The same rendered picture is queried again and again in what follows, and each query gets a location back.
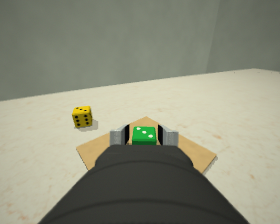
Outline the tan square mat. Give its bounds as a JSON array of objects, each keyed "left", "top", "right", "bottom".
[{"left": 76, "top": 117, "right": 217, "bottom": 174}]

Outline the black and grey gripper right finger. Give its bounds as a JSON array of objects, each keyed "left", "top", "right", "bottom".
[{"left": 158, "top": 125, "right": 178, "bottom": 147}]

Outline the yellow die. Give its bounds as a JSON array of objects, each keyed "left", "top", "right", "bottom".
[{"left": 72, "top": 106, "right": 93, "bottom": 128}]

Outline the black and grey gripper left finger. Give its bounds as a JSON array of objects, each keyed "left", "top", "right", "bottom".
[{"left": 110, "top": 124, "right": 129, "bottom": 145}]

